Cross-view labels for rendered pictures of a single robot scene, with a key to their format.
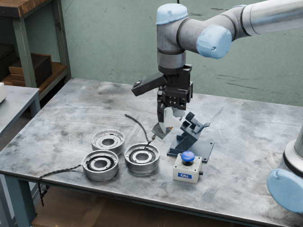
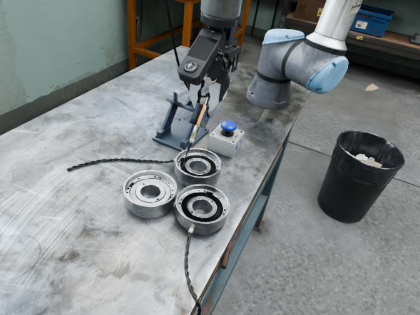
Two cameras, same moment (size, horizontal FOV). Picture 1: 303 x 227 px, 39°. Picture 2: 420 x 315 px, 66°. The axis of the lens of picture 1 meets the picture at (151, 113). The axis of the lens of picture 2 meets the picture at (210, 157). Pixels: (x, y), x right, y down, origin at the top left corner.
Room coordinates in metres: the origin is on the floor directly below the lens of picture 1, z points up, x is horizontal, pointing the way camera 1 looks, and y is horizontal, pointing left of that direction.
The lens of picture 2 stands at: (0.97, 0.60, 1.28)
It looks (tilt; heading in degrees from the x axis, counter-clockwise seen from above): 37 degrees down; 272
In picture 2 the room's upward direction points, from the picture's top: 9 degrees clockwise
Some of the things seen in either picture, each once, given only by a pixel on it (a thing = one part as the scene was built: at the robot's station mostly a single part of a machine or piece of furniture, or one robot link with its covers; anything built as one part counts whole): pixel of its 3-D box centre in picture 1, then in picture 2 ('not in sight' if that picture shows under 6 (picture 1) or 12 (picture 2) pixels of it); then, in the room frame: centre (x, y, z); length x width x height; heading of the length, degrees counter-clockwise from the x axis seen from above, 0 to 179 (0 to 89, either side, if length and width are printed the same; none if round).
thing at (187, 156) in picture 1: (187, 161); (227, 131); (0.96, -0.10, 0.85); 0.04 x 0.04 x 0.05
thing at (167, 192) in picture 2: (108, 144); (150, 194); (1.10, 0.14, 0.82); 0.08 x 0.08 x 0.02
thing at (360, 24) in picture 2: not in sight; (364, 19); (-0.31, -3.34, 0.56); 0.52 x 0.38 x 0.22; 159
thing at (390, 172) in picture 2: not in sight; (354, 179); (0.22, -0.86, 0.21); 0.34 x 0.34 x 0.43
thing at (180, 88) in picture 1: (174, 84); (217, 45); (1.02, -0.06, 1.07); 0.09 x 0.08 x 0.12; 70
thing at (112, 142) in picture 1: (108, 143); (150, 194); (1.10, 0.14, 0.82); 0.10 x 0.10 x 0.04
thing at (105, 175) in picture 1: (100, 165); (201, 209); (0.99, 0.15, 0.82); 0.10 x 0.10 x 0.04
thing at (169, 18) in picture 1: (172, 28); not in sight; (1.02, -0.06, 1.23); 0.09 x 0.08 x 0.11; 46
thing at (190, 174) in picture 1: (189, 168); (227, 139); (0.96, -0.11, 0.82); 0.08 x 0.07 x 0.05; 72
